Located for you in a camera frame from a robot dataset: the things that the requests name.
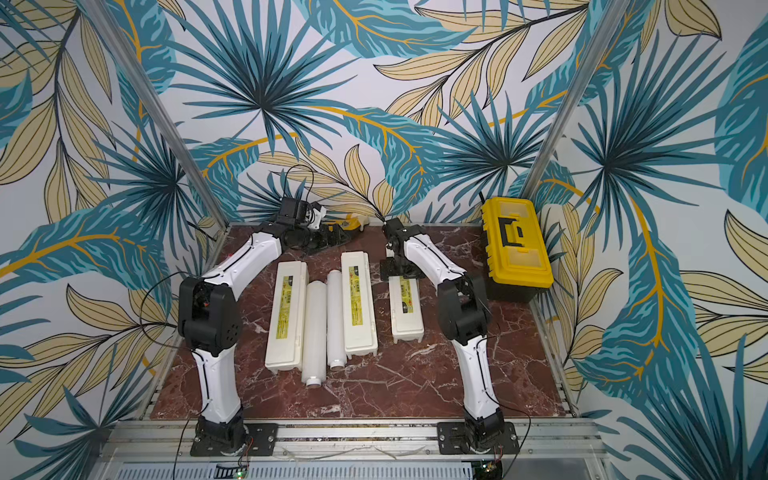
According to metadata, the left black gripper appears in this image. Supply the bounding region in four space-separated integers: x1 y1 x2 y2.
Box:
294 221 351 256

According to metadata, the white wrap dispenser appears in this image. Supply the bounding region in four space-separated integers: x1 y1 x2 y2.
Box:
265 261 308 374
341 251 378 359
388 274 424 344

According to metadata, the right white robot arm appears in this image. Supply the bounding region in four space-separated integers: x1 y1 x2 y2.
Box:
380 218 505 451

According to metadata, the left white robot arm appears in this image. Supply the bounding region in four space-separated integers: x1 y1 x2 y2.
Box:
178 197 355 451

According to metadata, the long left plastic wrap roll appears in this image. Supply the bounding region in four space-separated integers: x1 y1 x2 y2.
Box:
302 281 327 388

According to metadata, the short middle plastic wrap roll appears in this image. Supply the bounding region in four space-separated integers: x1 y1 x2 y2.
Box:
326 270 347 370

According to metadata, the yellow black work glove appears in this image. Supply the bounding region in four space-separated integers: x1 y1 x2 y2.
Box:
323 215 369 234

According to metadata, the yellow black toolbox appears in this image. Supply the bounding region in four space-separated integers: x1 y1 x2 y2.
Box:
481 197 554 303

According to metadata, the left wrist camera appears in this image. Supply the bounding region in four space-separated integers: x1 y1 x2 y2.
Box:
305 202 327 230

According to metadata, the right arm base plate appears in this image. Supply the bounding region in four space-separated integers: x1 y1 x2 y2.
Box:
437 421 523 455

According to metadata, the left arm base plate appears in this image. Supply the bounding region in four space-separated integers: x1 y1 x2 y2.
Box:
190 422 279 457

